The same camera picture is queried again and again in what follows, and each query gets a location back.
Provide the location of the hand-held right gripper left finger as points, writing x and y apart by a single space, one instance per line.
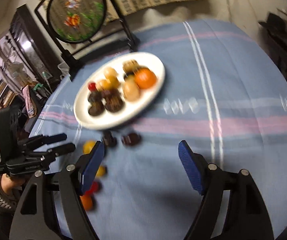
93 165

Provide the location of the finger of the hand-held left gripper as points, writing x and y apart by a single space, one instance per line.
51 138
61 148

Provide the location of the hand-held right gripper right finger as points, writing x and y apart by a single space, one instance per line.
191 167

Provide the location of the dark brown chestnut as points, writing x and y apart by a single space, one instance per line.
109 138
131 139
114 103
96 109
94 96
107 93

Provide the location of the red cherry tomato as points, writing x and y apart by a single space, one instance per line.
94 187
92 85

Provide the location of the white oval plate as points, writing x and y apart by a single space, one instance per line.
153 97

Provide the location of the tan peeled chestnut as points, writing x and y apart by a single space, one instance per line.
131 90

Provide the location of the large yellow fruit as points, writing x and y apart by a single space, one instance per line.
109 71

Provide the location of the large orange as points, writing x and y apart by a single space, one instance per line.
146 78

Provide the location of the light brown chestnut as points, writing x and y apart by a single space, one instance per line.
130 65

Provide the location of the person's left hand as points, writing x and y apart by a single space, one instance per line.
9 181

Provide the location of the small orange kumquat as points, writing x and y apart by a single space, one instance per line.
87 202

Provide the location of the pink cloth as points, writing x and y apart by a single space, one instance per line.
28 100

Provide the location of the blue striped tablecloth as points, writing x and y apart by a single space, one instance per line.
183 120

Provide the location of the black glass cabinet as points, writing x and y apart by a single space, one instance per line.
31 45

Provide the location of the round painted screen black stand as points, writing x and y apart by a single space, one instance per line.
76 12

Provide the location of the dark furniture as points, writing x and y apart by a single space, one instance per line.
283 45

